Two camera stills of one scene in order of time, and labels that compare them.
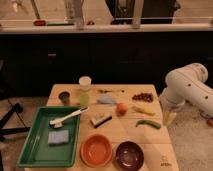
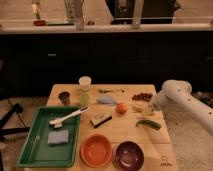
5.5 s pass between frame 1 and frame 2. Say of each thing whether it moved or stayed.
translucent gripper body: moved
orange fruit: stayed
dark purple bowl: stayed
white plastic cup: stayed
